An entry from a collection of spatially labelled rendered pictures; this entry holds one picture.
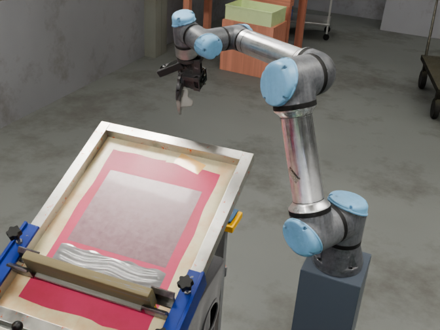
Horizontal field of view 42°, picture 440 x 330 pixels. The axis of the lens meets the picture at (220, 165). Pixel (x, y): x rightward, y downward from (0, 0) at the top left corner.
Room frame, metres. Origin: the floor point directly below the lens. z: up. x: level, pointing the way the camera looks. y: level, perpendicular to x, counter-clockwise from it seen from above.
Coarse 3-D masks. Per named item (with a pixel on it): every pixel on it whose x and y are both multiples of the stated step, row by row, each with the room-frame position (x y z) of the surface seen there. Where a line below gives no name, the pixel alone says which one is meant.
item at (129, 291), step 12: (36, 264) 1.29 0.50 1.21; (48, 264) 1.28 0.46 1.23; (60, 264) 1.28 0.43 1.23; (60, 276) 1.28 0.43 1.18; (72, 276) 1.26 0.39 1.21; (84, 276) 1.24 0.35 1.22; (96, 276) 1.24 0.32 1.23; (108, 276) 1.24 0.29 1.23; (96, 288) 1.24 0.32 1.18; (108, 288) 1.22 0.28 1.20; (120, 288) 1.20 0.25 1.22; (132, 288) 1.20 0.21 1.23; (144, 288) 1.20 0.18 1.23; (132, 300) 1.21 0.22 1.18; (144, 300) 1.19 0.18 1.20
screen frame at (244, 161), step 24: (96, 144) 1.80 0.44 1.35; (144, 144) 1.82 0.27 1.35; (168, 144) 1.78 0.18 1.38; (192, 144) 1.77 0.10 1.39; (72, 168) 1.69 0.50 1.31; (240, 168) 1.66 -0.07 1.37; (240, 192) 1.60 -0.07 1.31; (48, 216) 1.52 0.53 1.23; (216, 216) 1.48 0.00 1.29; (216, 240) 1.40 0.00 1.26; (192, 264) 1.33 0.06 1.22; (0, 288) 1.28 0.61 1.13; (0, 312) 1.20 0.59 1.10
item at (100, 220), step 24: (120, 168) 1.73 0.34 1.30; (144, 168) 1.72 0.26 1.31; (96, 192) 1.63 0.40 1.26; (120, 192) 1.63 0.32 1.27; (144, 192) 1.62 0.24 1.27; (72, 216) 1.54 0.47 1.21; (96, 216) 1.54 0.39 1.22; (120, 216) 1.53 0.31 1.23; (72, 240) 1.46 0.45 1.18; (96, 240) 1.45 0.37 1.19; (120, 240) 1.45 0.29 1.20; (24, 288) 1.30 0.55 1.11; (48, 288) 1.30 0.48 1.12; (72, 312) 1.23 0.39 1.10
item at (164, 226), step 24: (168, 168) 1.72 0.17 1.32; (168, 192) 1.62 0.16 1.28; (192, 192) 1.61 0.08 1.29; (144, 216) 1.53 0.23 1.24; (168, 216) 1.53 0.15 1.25; (192, 216) 1.52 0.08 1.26; (144, 240) 1.44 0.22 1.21; (168, 240) 1.44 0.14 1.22; (144, 264) 1.37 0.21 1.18; (168, 264) 1.36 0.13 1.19; (96, 312) 1.22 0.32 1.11; (120, 312) 1.22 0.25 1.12; (144, 312) 1.22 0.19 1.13
